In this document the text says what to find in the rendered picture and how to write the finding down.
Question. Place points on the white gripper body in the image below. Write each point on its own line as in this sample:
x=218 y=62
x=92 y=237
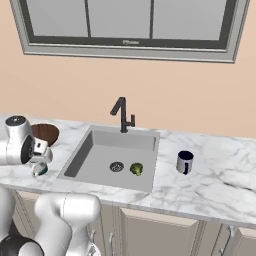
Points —
x=49 y=156

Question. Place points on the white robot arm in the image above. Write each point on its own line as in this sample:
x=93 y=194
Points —
x=56 y=213

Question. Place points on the brown wooden bowl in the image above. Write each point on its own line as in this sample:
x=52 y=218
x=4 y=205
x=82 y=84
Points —
x=46 y=133

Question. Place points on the grey sink basin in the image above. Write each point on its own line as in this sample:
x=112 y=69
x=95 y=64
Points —
x=100 y=153

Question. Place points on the metal sink drain strainer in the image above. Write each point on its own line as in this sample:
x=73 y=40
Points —
x=116 y=166

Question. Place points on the black sink tap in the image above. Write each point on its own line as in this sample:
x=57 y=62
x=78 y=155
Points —
x=123 y=116

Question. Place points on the white and teal mug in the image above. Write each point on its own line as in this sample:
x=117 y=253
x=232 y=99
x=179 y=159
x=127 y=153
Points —
x=42 y=172

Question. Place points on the beige cupboard door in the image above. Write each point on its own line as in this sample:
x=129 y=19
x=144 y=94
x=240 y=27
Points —
x=156 y=236
x=25 y=213
x=243 y=245
x=104 y=223

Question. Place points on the green broccoli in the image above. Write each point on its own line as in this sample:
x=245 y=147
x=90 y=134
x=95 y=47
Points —
x=136 y=169

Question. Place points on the white mug dark blue inside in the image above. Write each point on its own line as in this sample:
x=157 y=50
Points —
x=182 y=164

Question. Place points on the grey framed window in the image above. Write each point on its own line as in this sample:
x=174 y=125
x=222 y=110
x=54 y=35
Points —
x=133 y=42

